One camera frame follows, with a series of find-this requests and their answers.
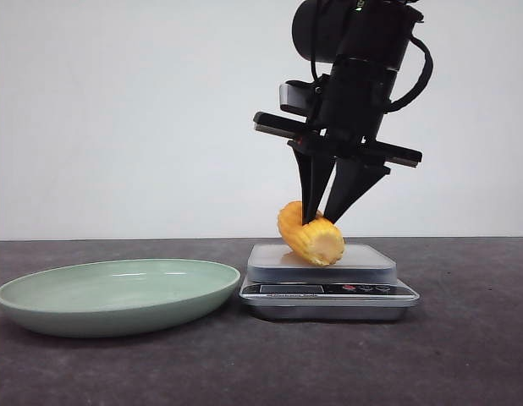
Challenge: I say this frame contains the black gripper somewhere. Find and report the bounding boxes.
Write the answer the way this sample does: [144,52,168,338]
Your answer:
[253,54,422,223]

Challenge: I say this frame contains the yellow corn cob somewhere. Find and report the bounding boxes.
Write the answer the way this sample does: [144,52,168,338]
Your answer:
[277,200,344,266]

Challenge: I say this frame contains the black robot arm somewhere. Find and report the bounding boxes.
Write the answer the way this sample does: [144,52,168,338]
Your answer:
[254,1,433,224]

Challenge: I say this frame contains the silver digital kitchen scale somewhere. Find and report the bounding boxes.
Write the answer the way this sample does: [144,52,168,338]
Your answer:
[239,244,420,321]

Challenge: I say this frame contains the green round plate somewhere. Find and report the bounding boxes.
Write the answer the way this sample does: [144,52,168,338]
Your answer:
[0,259,240,338]

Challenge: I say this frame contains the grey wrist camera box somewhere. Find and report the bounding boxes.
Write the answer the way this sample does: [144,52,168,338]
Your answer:
[278,80,323,117]

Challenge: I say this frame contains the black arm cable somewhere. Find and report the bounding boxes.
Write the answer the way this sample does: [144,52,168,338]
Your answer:
[383,36,434,115]

